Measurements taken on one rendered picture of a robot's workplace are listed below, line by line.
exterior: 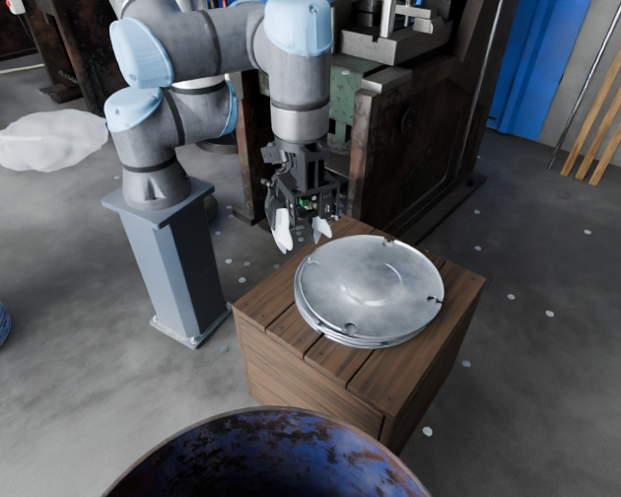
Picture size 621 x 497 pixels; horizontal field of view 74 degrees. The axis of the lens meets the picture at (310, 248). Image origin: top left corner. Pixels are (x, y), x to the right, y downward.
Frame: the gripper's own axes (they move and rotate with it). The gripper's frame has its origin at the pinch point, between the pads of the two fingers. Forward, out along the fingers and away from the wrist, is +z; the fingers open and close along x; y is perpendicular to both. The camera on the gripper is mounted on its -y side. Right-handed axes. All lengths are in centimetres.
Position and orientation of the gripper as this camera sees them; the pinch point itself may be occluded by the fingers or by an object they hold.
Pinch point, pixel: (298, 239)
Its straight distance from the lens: 69.4
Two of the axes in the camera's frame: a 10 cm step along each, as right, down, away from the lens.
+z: 0.0, 7.6, 6.5
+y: 4.3, 5.9, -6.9
